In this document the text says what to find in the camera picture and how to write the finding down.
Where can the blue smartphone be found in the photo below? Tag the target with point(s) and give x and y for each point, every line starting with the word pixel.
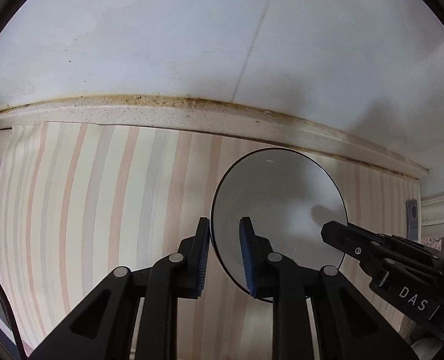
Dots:
pixel 413 217

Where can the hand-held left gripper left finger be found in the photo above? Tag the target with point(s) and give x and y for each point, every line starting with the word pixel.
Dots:
pixel 203 255

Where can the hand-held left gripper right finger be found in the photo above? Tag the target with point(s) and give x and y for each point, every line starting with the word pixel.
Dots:
pixel 248 255

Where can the white bowl with blue rim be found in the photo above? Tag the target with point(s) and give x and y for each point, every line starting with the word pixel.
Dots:
pixel 282 195

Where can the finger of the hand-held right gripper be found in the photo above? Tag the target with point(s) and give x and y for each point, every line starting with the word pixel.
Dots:
pixel 351 242

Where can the striped counter mat with cat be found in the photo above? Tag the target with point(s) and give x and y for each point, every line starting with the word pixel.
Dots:
pixel 94 195

